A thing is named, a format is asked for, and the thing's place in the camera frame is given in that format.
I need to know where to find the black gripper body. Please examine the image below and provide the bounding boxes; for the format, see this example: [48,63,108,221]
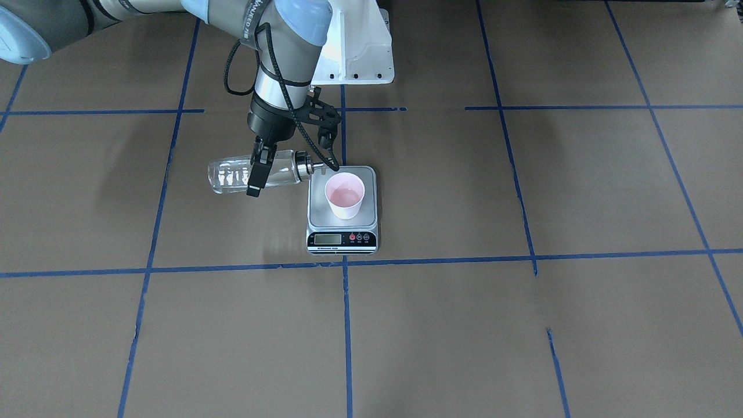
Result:
[247,93,300,146]

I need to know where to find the clear glass sauce bottle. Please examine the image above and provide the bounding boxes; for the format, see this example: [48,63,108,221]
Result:
[207,150,327,197]

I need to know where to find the pink paper cup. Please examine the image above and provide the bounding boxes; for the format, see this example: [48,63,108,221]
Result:
[324,172,366,220]

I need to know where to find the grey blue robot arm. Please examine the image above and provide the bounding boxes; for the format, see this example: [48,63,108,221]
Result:
[2,1,341,197]

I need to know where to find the silver digital kitchen scale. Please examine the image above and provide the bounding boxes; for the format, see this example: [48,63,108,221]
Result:
[305,165,379,255]

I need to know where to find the black braided camera cable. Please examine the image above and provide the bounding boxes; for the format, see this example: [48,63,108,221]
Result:
[224,22,341,172]

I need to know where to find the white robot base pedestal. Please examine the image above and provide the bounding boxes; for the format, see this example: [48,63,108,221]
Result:
[312,1,395,85]

